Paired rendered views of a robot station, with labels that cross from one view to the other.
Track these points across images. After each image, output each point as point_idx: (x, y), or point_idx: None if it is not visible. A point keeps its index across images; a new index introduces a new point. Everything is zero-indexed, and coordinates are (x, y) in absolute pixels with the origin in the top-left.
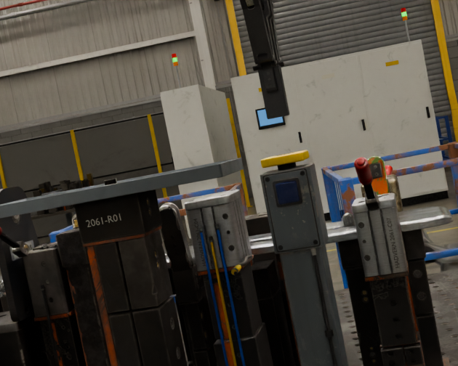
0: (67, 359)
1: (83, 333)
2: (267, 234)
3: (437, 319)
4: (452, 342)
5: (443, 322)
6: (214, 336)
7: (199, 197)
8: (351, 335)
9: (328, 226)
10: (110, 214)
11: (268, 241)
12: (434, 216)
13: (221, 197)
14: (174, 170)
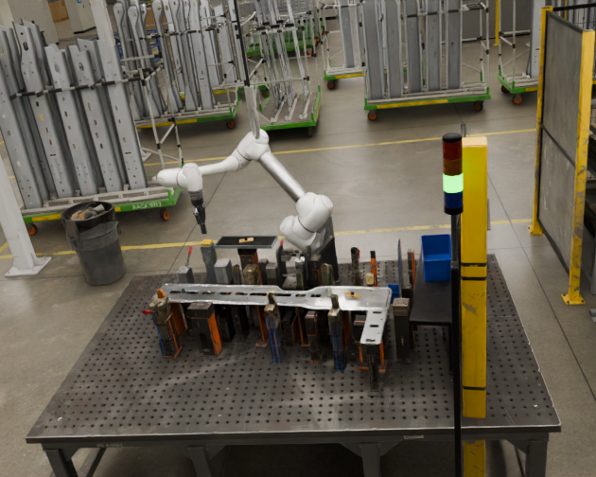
0: None
1: None
2: (206, 298)
3: (148, 372)
4: (158, 352)
5: (148, 369)
6: None
7: (225, 262)
8: (183, 369)
9: (188, 294)
10: None
11: (209, 289)
12: (164, 287)
13: (220, 258)
14: (230, 245)
